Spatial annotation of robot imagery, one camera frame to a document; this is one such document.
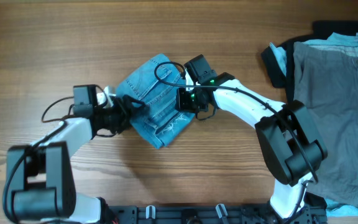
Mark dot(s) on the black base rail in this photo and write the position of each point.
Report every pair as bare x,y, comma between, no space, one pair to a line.
246,214

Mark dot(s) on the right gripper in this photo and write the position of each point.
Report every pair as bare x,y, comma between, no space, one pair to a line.
181,104

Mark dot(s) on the grey shorts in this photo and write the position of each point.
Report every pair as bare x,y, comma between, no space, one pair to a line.
326,81

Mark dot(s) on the light blue shirt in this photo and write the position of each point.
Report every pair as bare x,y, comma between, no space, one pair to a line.
335,42

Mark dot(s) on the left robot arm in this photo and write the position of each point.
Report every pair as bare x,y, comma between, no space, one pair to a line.
39,181

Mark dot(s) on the black garment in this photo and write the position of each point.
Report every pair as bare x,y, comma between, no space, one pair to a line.
322,29

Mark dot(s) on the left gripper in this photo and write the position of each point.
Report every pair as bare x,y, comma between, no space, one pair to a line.
125,116

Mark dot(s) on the light blue jeans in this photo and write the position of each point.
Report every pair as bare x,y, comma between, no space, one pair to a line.
159,122

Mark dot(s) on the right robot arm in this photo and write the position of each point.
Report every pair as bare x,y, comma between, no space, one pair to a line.
291,145

